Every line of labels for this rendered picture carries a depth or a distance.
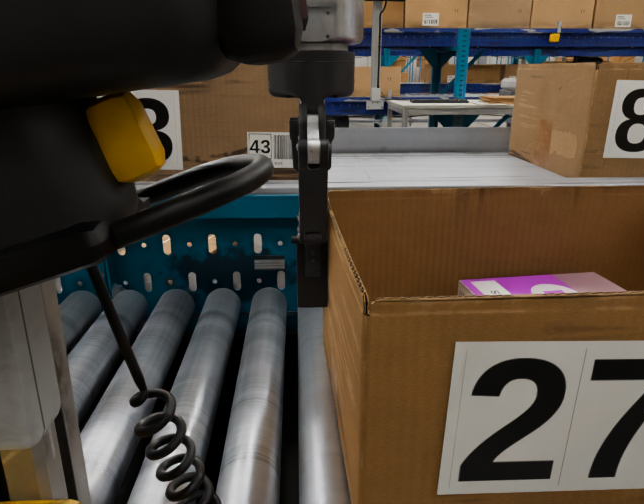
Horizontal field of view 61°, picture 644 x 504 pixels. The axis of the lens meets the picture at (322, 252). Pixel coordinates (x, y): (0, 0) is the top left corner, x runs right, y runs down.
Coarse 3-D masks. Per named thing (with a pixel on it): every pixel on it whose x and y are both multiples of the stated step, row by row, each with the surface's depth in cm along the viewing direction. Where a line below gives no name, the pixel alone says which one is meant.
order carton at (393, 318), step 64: (384, 192) 58; (448, 192) 59; (512, 192) 59; (576, 192) 60; (640, 192) 60; (384, 256) 60; (448, 256) 61; (512, 256) 62; (576, 256) 62; (640, 256) 63; (384, 320) 31; (448, 320) 31; (512, 320) 31; (576, 320) 32; (640, 320) 32; (384, 384) 32; (448, 384) 33; (384, 448) 34
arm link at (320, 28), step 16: (320, 0) 42; (336, 0) 42; (352, 0) 43; (320, 16) 42; (336, 16) 42; (352, 16) 43; (304, 32) 42; (320, 32) 43; (336, 32) 43; (352, 32) 44; (304, 48) 44; (320, 48) 44; (336, 48) 45
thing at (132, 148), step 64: (0, 0) 11; (64, 0) 11; (128, 0) 11; (192, 0) 11; (256, 0) 12; (0, 64) 12; (64, 64) 12; (128, 64) 12; (192, 64) 12; (256, 64) 14; (0, 128) 13; (64, 128) 14; (128, 128) 15; (0, 192) 14; (64, 192) 14; (128, 192) 16; (0, 256) 14; (64, 256) 14
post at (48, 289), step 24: (48, 288) 23; (48, 312) 23; (72, 408) 25; (48, 432) 23; (72, 432) 25; (0, 456) 22; (24, 456) 22; (48, 456) 23; (72, 456) 25; (0, 480) 23; (24, 480) 22; (48, 480) 23; (72, 480) 25
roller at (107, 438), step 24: (168, 312) 69; (192, 312) 76; (144, 336) 63; (168, 336) 65; (144, 360) 58; (168, 360) 62; (120, 384) 53; (96, 408) 51; (120, 408) 50; (144, 408) 52; (96, 432) 46; (120, 432) 47; (96, 456) 44; (120, 456) 46; (96, 480) 42; (120, 480) 45
